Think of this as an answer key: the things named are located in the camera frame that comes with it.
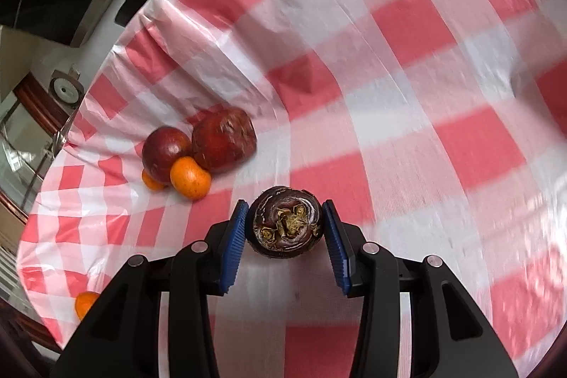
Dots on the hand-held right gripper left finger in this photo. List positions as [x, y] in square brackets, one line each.
[234, 245]

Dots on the dark red pomegranate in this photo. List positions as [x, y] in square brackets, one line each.
[223, 143]

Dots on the round metal disc fixture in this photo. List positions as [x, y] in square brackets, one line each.
[65, 88]

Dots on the brown wooden cabinet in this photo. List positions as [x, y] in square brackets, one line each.
[33, 99]

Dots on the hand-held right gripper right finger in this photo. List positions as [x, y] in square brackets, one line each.
[335, 254]

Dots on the red white checkered tablecloth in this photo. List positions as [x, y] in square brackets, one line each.
[398, 72]

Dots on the round dark red apple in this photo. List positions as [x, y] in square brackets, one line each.
[164, 150]

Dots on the orange mandarin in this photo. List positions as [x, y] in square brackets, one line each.
[151, 182]
[190, 178]
[86, 303]

